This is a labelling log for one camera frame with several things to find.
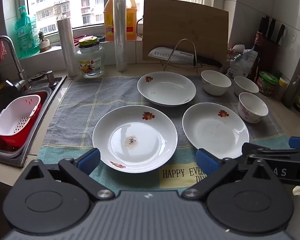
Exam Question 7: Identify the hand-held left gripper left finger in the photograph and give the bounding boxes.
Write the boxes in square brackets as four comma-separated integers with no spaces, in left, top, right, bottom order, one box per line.
[20,148,115,202]

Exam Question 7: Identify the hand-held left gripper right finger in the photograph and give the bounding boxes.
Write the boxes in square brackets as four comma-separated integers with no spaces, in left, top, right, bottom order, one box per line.
[181,148,282,202]

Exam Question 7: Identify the white floral plate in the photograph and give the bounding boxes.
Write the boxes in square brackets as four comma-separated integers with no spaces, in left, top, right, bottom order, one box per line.
[137,71,196,106]
[182,102,250,160]
[92,106,178,174]

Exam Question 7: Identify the white bowl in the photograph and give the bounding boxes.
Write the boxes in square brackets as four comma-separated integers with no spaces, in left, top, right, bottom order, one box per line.
[201,70,232,96]
[234,76,260,97]
[238,92,269,123]

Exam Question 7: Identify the red-capped glass bottle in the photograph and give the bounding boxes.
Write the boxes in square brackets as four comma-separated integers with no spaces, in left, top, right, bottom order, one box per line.
[282,73,300,108]

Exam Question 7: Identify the grey teal checked towel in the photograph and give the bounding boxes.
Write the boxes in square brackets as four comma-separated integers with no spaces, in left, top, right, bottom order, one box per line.
[37,75,294,188]

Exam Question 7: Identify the yellow-capped spice bottle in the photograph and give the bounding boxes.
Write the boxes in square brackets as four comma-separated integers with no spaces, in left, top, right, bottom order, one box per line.
[274,77,289,102]

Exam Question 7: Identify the green-lidded sauce jar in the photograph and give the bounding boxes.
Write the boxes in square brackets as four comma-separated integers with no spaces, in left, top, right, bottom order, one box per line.
[255,71,279,97]

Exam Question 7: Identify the red drain basin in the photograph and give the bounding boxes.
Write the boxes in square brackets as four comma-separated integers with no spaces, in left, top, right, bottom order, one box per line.
[0,91,49,153]

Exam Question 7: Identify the steel sink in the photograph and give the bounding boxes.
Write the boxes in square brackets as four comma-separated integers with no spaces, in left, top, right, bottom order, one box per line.
[0,75,68,168]

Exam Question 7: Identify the dark soy sauce bottle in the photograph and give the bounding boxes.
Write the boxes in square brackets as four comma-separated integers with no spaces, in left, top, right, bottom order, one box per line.
[247,42,262,80]

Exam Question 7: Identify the white seasoning bag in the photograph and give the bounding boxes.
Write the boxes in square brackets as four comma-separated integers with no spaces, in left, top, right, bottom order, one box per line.
[226,50,258,78]

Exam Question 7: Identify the metal sink dispenser knob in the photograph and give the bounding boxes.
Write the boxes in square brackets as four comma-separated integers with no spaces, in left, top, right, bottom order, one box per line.
[46,70,58,88]

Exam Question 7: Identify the white colander basket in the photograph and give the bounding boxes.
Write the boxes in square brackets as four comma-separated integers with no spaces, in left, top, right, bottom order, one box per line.
[0,94,42,147]

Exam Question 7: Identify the glass jar with green lid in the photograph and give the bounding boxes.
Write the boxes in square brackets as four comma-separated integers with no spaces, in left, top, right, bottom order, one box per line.
[75,36,105,78]

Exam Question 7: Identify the metal sink strainer plug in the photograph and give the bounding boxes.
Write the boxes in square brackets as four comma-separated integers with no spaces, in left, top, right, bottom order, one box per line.
[31,71,47,81]

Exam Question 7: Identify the white plastic bag roll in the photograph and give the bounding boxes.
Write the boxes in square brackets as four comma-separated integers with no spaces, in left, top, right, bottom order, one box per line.
[56,18,81,77]

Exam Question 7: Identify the red plastic dish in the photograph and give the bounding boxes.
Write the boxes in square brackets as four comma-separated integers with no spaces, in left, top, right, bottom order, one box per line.
[72,34,87,46]

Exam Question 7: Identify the small potted plant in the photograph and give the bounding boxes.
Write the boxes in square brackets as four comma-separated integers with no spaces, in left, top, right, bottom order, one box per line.
[37,31,52,53]

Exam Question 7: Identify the metal faucet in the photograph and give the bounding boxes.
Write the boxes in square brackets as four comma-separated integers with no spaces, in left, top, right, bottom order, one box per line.
[0,35,32,90]

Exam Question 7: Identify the clear plastic wrap roll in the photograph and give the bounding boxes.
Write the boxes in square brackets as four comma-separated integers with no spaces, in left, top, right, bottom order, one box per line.
[112,0,128,72]

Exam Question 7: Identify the green detergent pump bottle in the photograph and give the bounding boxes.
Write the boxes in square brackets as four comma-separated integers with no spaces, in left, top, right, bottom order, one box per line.
[14,6,40,60]

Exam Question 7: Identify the wooden cutting board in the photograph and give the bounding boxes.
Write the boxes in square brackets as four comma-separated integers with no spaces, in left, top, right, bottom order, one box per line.
[136,0,229,67]

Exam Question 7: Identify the yellow cooking oil bottle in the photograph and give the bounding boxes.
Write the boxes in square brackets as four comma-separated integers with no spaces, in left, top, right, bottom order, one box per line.
[104,0,137,42]

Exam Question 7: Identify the black-handled kitchen knife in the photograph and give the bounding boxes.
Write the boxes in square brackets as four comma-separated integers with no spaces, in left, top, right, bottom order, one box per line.
[147,47,223,68]

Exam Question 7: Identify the metal wire rack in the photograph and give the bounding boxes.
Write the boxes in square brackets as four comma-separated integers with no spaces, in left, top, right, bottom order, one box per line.
[162,39,203,72]

